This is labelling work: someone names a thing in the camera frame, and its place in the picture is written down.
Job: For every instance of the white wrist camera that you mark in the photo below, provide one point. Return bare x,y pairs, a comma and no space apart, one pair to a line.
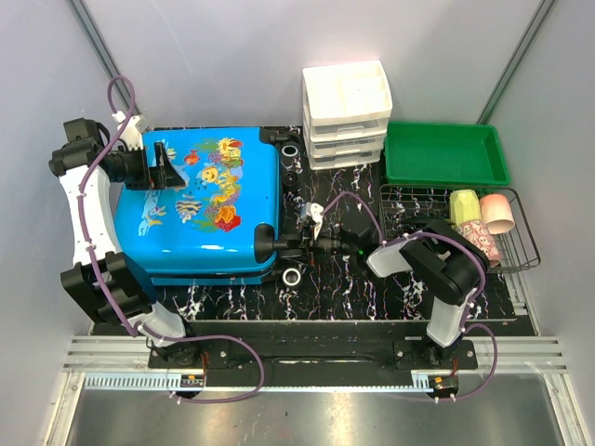
132,134
312,215

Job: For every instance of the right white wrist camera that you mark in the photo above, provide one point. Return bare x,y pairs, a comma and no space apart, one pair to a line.
312,215

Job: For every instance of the yellow faceted cup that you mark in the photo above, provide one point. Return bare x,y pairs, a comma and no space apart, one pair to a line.
464,206

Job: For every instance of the black wire basket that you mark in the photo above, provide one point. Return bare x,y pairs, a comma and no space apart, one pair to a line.
408,209

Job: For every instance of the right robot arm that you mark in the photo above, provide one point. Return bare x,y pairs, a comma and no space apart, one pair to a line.
452,267

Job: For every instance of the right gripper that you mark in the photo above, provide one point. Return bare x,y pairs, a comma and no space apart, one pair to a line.
309,246

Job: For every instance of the blue fish-print suitcase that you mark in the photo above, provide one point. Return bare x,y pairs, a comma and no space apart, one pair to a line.
207,232

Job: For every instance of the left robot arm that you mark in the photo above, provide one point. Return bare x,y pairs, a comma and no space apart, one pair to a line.
106,283

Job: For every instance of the light pink cup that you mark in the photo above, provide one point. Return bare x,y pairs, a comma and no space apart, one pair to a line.
497,213

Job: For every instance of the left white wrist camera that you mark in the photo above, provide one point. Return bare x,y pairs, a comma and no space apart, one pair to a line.
132,134

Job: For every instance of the green plastic tray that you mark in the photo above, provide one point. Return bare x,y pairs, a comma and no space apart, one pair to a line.
439,154

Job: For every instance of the white plastic drawer unit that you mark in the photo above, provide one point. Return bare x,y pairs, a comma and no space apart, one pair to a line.
346,112

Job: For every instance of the pink patterned cup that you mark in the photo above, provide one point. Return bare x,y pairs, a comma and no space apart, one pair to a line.
476,232

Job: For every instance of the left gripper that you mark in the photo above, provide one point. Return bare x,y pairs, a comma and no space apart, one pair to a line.
161,177

